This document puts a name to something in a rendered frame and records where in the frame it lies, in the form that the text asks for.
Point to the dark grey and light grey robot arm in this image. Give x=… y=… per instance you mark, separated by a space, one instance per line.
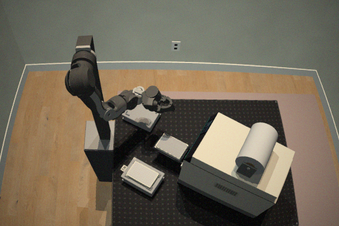
x=80 y=82

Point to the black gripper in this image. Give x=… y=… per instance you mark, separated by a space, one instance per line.
x=152 y=98

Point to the beige foil roll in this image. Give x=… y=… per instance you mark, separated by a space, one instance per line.
x=258 y=146

